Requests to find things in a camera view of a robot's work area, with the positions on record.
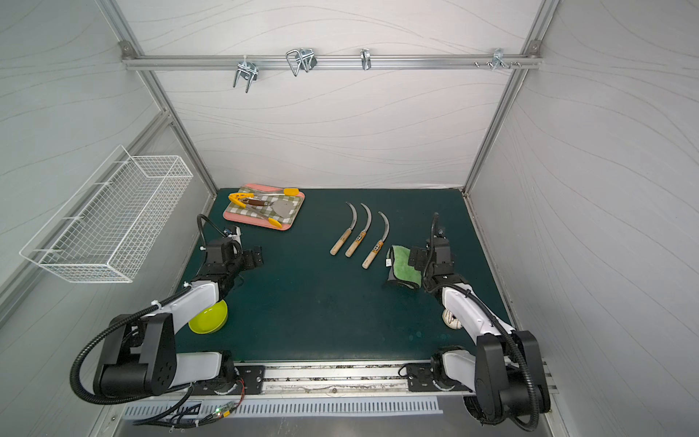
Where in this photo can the small metal hook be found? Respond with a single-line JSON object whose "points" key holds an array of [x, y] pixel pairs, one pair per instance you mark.
{"points": [[365, 59]]}

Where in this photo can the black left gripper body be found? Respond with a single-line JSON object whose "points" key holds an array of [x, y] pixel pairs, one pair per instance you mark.
{"points": [[247, 258]]}

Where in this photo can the right metal hook bracket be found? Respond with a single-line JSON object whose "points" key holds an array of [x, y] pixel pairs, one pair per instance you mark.
{"points": [[499, 60]]}

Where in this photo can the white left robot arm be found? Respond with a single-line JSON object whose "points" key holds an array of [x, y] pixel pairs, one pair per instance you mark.
{"points": [[136, 357]]}

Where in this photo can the left metal hook clamp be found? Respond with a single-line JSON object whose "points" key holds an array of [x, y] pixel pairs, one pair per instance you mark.
{"points": [[247, 72]]}

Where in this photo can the white frosted donut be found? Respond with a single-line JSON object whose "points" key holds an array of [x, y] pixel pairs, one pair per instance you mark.
{"points": [[451, 321]]}

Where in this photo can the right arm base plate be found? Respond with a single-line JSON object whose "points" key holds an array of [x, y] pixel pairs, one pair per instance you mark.
{"points": [[420, 379]]}

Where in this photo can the pink plastic tray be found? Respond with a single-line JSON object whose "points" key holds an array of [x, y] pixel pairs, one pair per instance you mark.
{"points": [[262, 206]]}

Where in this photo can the middle metal hook clamp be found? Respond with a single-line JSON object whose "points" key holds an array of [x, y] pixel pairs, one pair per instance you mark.
{"points": [[301, 59]]}

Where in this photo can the lime green bowl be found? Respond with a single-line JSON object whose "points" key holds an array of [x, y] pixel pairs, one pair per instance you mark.
{"points": [[211, 320]]}

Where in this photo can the aluminium top rail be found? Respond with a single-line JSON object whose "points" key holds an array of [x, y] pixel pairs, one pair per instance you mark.
{"points": [[325, 62]]}

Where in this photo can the wooden-handled steel spatula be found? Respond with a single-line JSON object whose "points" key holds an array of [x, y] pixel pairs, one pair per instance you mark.
{"points": [[279, 207]]}

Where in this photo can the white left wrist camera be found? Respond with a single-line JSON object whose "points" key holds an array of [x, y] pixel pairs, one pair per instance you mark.
{"points": [[235, 235]]}

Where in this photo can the metal hook clamp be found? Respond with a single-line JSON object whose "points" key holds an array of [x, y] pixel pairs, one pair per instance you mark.
{"points": [[301, 59], [247, 72]]}

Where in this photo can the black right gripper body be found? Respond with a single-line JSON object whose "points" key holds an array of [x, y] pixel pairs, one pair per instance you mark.
{"points": [[437, 241]]}

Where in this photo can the green and black rag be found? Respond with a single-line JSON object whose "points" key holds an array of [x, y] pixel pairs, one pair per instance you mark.
{"points": [[401, 272]]}

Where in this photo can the small sickle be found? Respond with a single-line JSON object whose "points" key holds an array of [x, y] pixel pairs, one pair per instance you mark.
{"points": [[347, 233], [379, 244], [361, 236]]}

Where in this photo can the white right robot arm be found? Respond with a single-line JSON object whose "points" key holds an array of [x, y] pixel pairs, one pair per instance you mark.
{"points": [[506, 372]]}

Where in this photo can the green checkered cloth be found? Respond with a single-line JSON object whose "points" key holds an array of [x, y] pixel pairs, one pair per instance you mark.
{"points": [[267, 206]]}

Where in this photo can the yellow-tipped steel tongs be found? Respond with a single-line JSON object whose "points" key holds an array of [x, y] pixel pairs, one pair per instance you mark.
{"points": [[262, 203]]}

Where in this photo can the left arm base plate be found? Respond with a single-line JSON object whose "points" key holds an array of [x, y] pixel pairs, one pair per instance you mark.
{"points": [[248, 378]]}

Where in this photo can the white wire basket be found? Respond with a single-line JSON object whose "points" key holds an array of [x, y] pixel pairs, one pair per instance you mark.
{"points": [[104, 232]]}

